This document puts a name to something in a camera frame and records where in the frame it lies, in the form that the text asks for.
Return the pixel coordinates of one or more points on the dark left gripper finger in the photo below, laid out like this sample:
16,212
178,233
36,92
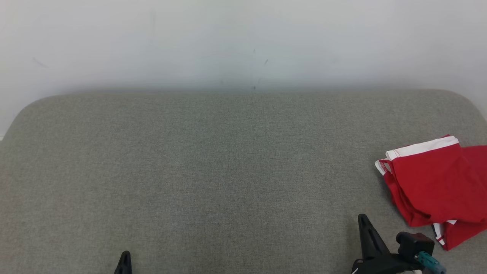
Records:
124,264

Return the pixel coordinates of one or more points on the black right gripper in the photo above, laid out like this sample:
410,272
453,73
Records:
380,266

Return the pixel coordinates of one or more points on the red white-striped basketball shorts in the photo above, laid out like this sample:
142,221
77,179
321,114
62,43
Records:
430,182

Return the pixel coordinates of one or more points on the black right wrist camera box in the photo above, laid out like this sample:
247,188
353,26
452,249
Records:
412,243

